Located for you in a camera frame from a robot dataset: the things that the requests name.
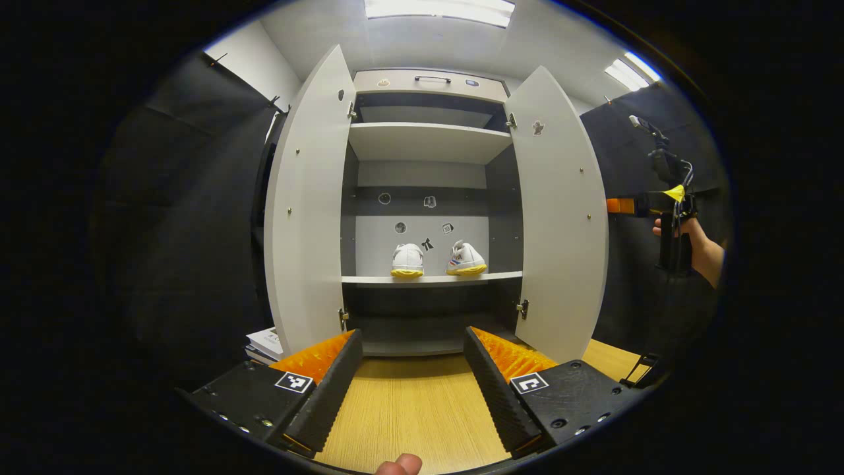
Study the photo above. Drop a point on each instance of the white shoe cabinet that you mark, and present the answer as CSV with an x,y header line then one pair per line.
x,y
428,142

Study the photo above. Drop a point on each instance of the white shoe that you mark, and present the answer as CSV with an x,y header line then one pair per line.
x,y
467,260
407,260

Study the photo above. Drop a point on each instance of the white cabinet drawer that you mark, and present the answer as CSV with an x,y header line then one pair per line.
x,y
395,82

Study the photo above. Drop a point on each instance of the ceiling light panel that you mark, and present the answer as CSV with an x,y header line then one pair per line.
x,y
632,71
438,10

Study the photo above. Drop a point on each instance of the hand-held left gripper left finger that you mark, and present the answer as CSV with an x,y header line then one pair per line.
x,y
330,396

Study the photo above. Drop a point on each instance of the black book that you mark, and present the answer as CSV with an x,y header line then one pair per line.
x,y
258,356

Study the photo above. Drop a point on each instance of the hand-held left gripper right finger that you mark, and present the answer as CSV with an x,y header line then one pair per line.
x,y
494,396

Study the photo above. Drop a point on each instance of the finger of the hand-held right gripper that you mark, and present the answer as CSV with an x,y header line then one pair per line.
x,y
649,204

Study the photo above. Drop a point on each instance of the white cabinet door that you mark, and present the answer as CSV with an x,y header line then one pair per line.
x,y
310,211
560,218

